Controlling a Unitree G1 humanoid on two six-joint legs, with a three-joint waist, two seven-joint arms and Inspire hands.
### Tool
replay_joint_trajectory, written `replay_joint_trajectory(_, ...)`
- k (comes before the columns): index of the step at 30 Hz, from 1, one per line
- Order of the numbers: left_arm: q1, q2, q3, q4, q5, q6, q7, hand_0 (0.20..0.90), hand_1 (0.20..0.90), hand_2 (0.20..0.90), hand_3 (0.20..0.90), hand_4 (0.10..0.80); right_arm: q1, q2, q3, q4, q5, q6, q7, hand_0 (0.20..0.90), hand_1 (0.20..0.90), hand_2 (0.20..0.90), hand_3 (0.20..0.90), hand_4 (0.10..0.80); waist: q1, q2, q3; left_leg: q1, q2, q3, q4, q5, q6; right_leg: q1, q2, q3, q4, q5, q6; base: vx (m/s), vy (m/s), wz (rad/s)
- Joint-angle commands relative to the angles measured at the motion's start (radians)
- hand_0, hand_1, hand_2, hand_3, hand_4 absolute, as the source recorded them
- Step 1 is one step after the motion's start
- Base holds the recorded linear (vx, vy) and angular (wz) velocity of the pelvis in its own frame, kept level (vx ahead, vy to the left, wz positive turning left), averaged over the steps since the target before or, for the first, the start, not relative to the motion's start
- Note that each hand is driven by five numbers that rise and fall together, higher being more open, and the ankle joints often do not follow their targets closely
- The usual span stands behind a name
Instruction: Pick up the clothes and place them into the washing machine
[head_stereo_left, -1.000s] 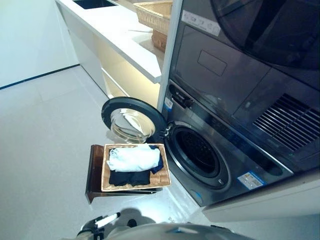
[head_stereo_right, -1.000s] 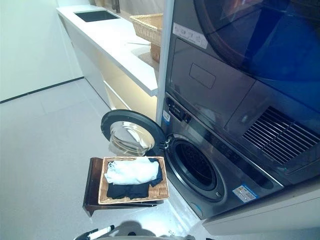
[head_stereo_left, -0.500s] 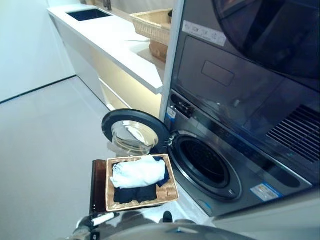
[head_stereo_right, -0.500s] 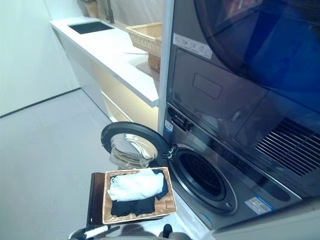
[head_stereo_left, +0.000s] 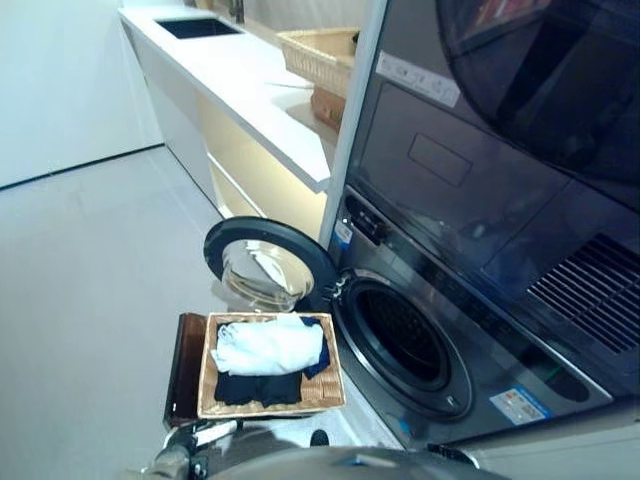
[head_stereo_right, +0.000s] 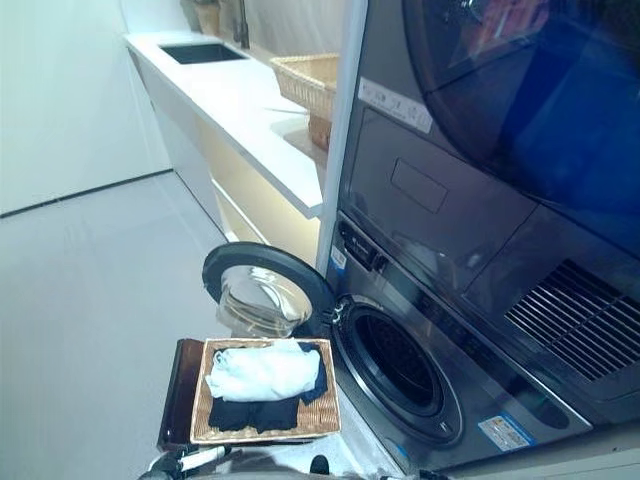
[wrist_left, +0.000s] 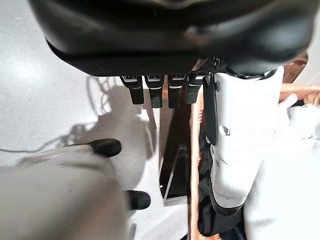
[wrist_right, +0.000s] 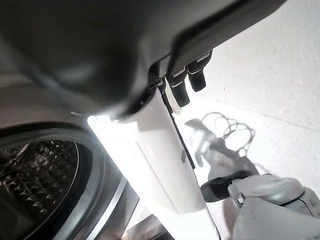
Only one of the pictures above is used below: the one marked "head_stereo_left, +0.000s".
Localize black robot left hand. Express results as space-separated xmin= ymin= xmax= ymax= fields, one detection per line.
xmin=192 ymin=418 xmax=246 ymax=441

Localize white dryer label sticker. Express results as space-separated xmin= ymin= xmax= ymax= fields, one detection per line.
xmin=377 ymin=49 xmax=460 ymax=107

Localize black garment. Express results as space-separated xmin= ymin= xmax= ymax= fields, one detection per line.
xmin=214 ymin=370 xmax=304 ymax=407

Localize brown wooden stool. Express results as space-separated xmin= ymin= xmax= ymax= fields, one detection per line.
xmin=163 ymin=312 xmax=241 ymax=431

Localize beige cabinet plinth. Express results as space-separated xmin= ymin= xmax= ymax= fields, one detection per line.
xmin=349 ymin=394 xmax=640 ymax=480

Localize grey robot torso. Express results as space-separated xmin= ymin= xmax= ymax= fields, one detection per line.
xmin=199 ymin=446 xmax=481 ymax=480

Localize light wicker storage basket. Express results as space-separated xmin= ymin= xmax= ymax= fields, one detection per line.
xmin=275 ymin=27 xmax=361 ymax=96

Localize white counter cabinet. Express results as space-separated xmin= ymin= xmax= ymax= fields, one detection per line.
xmin=118 ymin=4 xmax=361 ymax=219

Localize black rectangular sink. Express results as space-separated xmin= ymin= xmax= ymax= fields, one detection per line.
xmin=153 ymin=17 xmax=246 ymax=40

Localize white info sticker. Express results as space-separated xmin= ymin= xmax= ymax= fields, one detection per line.
xmin=488 ymin=387 xmax=554 ymax=426

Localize rectangular wicker laundry basket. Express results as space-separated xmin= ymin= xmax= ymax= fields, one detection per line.
xmin=197 ymin=312 xmax=347 ymax=420

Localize blue energy label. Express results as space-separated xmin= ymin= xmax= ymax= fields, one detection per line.
xmin=332 ymin=217 xmax=354 ymax=251

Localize round glass washer door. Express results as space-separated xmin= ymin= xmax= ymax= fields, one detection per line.
xmin=203 ymin=215 xmax=337 ymax=314

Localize dark grey stacked dryer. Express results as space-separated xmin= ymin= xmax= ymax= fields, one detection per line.
xmin=344 ymin=0 xmax=640 ymax=401

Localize white garment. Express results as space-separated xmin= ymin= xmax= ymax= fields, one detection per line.
xmin=209 ymin=314 xmax=324 ymax=377

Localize white vertical cabinet panel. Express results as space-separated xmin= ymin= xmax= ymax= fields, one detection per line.
xmin=318 ymin=0 xmax=391 ymax=251

